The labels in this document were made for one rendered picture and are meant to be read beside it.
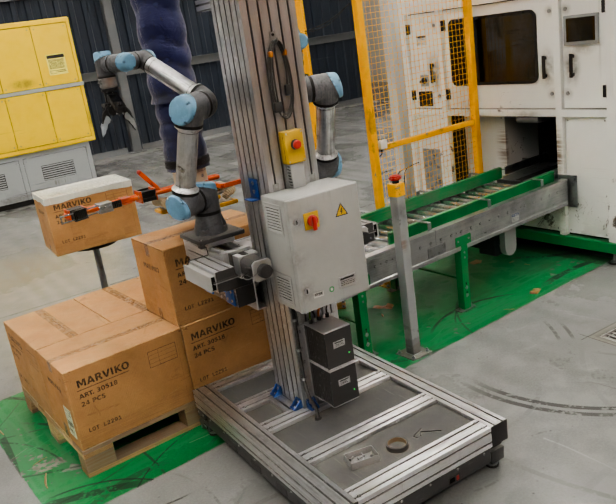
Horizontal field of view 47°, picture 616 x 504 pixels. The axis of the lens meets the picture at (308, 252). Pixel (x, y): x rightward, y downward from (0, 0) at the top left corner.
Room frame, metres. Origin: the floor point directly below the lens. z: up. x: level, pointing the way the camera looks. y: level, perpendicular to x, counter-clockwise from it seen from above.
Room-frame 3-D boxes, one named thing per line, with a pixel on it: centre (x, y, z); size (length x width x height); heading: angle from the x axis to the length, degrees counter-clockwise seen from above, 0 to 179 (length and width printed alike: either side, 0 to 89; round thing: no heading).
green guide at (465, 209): (4.44, -1.16, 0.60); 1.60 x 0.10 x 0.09; 125
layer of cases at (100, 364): (3.67, 0.95, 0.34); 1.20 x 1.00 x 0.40; 125
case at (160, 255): (3.59, 0.54, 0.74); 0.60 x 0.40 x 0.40; 123
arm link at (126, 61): (3.13, 0.65, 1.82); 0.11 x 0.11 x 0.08; 56
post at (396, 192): (3.71, -0.51, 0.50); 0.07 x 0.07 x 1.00; 35
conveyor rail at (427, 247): (4.19, -0.91, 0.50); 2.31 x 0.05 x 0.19; 125
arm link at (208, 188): (3.11, 0.42, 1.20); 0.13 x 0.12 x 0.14; 146
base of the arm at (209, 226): (3.12, 0.42, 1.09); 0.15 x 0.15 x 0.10
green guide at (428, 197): (4.88, -0.86, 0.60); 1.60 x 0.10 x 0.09; 125
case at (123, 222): (4.99, 1.51, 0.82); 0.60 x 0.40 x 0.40; 118
